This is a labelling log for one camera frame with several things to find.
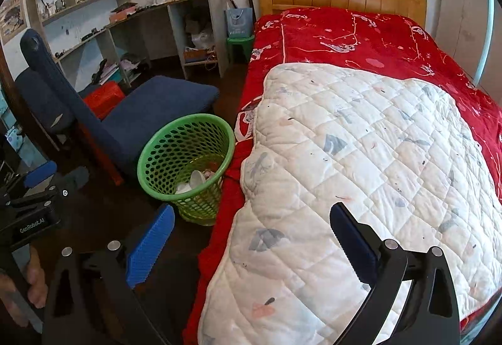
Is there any white desk with shelves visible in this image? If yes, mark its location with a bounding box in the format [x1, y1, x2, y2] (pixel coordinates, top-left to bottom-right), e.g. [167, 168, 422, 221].
[26, 0, 228, 91]

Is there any person left hand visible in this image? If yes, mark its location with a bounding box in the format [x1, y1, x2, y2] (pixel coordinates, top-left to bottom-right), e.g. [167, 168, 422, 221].
[1, 245, 48, 333]

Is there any blue paper gift bag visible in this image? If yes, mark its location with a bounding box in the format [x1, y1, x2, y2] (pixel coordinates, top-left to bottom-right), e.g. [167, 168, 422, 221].
[225, 8, 253, 38]

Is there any green plastic stool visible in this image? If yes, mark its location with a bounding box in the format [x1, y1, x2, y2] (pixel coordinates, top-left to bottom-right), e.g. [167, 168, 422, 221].
[226, 35, 254, 64]

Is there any white quilted blanket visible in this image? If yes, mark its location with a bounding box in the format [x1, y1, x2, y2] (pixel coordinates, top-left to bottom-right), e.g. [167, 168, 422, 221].
[197, 64, 501, 344]

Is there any red patterned bedspread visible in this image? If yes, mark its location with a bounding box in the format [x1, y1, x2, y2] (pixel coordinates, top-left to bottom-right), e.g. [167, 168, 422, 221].
[182, 7, 501, 344]

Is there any blue office chair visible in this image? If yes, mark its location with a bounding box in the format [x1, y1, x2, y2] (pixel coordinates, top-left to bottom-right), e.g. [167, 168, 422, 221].
[16, 29, 219, 185]

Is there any green plastic mesh trash basket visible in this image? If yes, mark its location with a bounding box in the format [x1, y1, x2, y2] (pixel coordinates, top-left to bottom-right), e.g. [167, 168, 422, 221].
[137, 114, 236, 226]

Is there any white wardrobe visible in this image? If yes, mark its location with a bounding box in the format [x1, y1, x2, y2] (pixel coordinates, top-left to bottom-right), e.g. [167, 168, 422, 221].
[435, 0, 501, 103]

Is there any white paper cup green logo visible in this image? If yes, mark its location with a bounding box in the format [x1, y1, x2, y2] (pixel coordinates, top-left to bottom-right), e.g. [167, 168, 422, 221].
[189, 170, 206, 190]

